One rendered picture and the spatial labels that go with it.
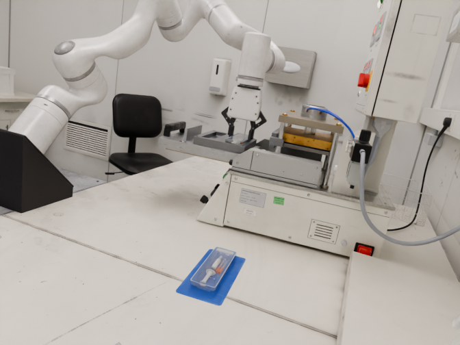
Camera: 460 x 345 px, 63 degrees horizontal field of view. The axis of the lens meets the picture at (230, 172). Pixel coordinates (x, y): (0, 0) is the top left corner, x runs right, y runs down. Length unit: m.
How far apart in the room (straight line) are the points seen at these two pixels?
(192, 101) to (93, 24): 1.11
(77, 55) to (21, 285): 0.77
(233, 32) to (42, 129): 0.67
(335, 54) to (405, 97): 1.73
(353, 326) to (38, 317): 0.55
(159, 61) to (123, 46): 1.77
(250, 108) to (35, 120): 0.65
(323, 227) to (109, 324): 0.63
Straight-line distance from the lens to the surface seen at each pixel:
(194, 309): 0.77
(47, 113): 1.28
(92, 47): 1.37
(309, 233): 1.10
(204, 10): 1.44
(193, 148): 1.17
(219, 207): 1.12
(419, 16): 1.07
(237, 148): 1.14
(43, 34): 3.94
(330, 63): 2.75
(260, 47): 1.19
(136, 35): 1.43
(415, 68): 1.06
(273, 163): 1.06
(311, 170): 1.06
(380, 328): 0.79
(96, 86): 1.41
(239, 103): 1.20
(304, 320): 0.81
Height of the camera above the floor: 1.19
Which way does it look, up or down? 14 degrees down
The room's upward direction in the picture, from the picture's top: 10 degrees clockwise
